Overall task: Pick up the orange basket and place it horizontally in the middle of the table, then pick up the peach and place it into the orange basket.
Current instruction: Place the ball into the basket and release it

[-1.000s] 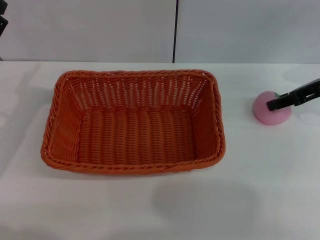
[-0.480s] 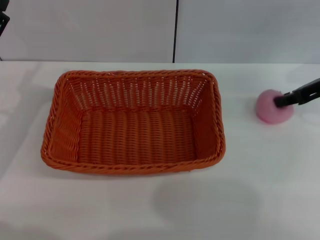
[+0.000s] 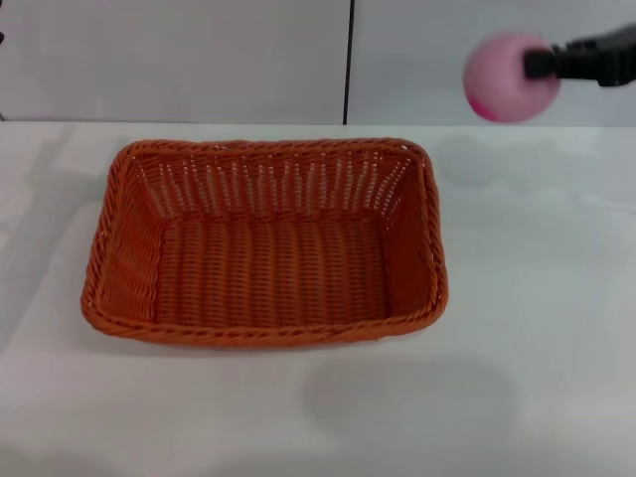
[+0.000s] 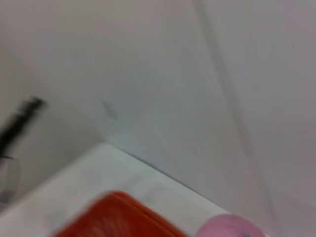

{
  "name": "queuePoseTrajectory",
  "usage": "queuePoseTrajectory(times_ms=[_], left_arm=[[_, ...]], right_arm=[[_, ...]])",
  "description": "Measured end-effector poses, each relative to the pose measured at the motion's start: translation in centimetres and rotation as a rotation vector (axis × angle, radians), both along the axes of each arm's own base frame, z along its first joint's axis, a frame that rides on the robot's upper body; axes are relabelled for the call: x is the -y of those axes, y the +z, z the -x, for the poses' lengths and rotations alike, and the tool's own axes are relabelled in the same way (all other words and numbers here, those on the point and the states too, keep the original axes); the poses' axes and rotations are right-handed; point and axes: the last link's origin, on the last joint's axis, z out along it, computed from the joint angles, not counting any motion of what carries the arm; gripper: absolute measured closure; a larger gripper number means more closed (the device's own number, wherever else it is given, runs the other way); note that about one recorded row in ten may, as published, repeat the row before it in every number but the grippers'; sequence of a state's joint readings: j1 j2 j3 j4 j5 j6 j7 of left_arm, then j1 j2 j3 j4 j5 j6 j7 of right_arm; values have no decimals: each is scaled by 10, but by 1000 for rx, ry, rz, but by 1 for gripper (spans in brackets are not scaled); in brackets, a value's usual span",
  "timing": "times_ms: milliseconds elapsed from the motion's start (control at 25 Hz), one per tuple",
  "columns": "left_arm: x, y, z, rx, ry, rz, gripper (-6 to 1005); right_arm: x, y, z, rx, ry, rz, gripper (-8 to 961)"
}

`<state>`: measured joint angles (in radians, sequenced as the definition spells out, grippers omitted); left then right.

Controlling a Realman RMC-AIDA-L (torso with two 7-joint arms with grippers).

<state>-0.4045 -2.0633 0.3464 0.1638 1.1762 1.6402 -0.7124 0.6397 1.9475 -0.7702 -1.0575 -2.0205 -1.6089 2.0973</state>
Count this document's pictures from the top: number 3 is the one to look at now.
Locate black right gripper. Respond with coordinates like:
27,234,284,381
524,21,636,88

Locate pink toy peach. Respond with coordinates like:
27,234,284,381
462,31,563,124

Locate orange woven plastic basket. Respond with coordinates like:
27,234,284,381
79,137,451,349

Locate black wall seam strip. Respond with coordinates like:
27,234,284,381
341,0,357,126

